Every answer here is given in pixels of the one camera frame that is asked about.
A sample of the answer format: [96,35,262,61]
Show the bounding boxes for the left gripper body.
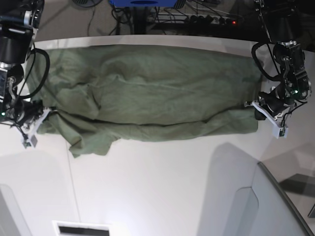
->
[258,86,296,120]

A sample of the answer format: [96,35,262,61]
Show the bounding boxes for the blue box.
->
[109,0,177,7]

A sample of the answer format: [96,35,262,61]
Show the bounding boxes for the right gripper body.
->
[4,100,44,134]

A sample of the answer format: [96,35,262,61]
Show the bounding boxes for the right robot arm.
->
[0,0,52,148]

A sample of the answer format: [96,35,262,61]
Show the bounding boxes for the white label plate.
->
[52,221,112,236]

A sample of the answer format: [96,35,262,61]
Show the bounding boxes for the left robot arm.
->
[250,0,315,138]

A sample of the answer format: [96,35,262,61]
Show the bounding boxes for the black power strip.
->
[150,13,243,26]

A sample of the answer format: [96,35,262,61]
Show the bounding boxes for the green t-shirt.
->
[36,45,261,157]

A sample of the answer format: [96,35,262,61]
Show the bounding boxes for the black table leg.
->
[131,7,148,35]

